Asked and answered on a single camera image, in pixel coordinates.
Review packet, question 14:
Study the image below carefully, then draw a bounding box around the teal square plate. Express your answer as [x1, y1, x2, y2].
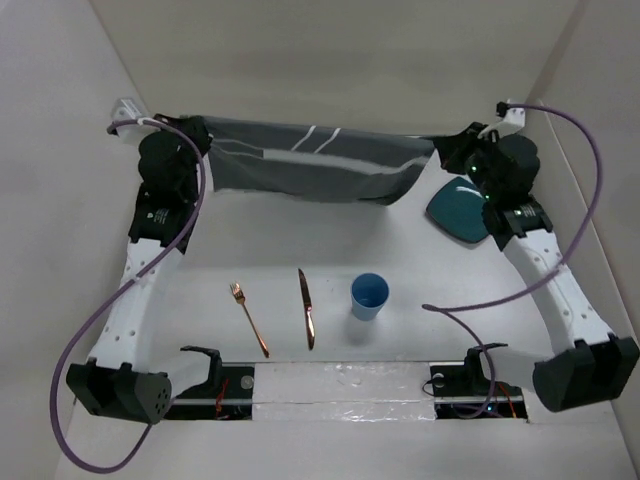
[425, 176, 489, 245]

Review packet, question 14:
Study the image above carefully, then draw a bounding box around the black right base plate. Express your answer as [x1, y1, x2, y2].
[422, 362, 528, 420]

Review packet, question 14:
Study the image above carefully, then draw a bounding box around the blue plastic cup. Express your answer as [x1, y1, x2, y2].
[350, 273, 390, 321]

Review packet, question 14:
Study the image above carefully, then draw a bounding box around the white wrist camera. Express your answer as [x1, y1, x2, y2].
[478, 100, 526, 138]
[107, 97, 152, 146]

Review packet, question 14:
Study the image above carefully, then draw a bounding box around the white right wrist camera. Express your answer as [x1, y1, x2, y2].
[478, 100, 526, 138]

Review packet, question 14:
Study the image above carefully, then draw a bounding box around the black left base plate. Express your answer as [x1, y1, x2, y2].
[164, 363, 255, 421]

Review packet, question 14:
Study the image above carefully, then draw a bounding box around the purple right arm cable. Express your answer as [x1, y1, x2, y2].
[422, 102, 605, 416]

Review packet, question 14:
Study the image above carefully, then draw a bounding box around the grey striped placemat cloth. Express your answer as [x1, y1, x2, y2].
[204, 117, 436, 206]

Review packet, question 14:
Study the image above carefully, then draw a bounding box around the copper fork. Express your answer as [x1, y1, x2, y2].
[230, 282, 270, 359]

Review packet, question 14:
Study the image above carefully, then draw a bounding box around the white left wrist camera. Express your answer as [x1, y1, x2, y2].
[107, 97, 152, 146]

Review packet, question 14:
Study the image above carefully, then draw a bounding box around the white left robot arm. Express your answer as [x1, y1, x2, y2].
[66, 115, 223, 425]

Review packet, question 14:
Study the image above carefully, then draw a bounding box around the copper knife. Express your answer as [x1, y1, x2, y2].
[298, 269, 316, 351]

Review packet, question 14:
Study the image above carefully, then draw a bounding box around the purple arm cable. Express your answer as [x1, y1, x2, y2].
[48, 118, 209, 475]
[422, 102, 605, 416]

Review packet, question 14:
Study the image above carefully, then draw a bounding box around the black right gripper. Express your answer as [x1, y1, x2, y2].
[435, 121, 503, 202]

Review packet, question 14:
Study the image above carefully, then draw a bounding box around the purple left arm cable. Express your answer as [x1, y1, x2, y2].
[48, 118, 209, 475]

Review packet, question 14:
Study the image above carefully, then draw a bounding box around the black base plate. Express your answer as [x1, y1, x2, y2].
[164, 363, 255, 421]
[422, 362, 528, 420]

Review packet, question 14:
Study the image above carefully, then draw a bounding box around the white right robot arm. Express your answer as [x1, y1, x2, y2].
[433, 123, 639, 412]

